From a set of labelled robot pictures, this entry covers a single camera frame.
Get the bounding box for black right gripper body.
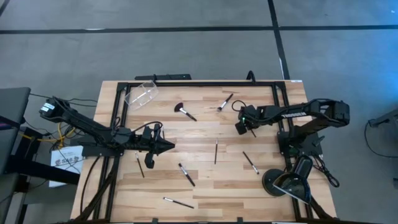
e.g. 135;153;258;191
237;105;261;128

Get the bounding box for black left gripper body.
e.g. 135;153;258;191
136;123;164;170

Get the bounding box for fluffy white-tipped powder brush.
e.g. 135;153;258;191
216;93;234;112

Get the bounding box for slim brush with silver ferrule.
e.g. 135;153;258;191
162;197;195;210
242;151;260;175

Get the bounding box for thick-handled black makeup brush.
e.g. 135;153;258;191
178;162;197;187

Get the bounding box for fan makeup brush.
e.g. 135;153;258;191
174;102;198;122

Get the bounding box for clear acrylic brush holder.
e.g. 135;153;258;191
124;80;159;111

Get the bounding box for black bar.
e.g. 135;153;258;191
134;73;192;82

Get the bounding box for black desk lamp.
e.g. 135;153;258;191
261;155;313;205

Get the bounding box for white printed paper sheet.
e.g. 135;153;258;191
49;145;85;189

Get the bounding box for black metal stand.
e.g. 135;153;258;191
6;124;81;186

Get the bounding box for grey padded seat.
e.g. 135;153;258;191
0;86;32;224

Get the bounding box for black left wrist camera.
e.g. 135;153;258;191
142;129;154;146

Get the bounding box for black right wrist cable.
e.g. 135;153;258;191
231;99;249;113

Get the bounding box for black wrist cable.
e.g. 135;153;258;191
231;99;249;113
133;120;163;133

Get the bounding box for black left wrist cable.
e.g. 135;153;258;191
133;120;163;133

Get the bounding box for black cable bundle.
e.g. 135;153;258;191
79;154;121;222

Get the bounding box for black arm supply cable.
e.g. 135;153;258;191
29;92;99;108

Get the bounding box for black coiled power cable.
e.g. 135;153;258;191
313;154;341;189

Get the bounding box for yellow cable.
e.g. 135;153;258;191
18;123;77;147

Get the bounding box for black floor cable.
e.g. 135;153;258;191
364;119;398;159

